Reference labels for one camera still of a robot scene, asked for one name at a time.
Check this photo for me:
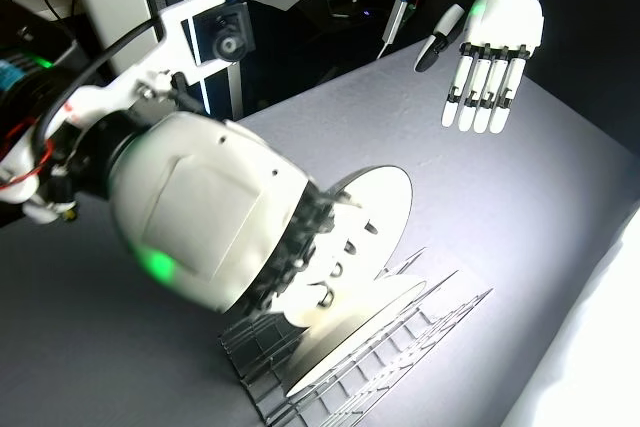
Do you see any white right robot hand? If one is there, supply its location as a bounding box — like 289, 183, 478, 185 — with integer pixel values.
107, 111, 384, 332

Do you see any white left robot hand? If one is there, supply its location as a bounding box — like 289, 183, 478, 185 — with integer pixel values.
413, 0, 545, 135

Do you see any white plate with black rim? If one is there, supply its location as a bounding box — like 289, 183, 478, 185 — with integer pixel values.
285, 274, 432, 397
319, 164, 415, 288

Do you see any grey inline cable box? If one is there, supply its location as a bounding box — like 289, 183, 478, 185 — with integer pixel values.
382, 0, 410, 47

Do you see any chrome wire dish rack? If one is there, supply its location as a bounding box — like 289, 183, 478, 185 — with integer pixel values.
217, 245, 495, 423

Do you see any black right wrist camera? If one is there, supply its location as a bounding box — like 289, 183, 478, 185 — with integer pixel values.
192, 0, 257, 66

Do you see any red twisted wire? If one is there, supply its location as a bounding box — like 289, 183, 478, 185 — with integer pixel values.
0, 116, 56, 194

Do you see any black camera cable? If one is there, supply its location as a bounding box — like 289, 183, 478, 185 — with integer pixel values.
37, 16, 167, 144

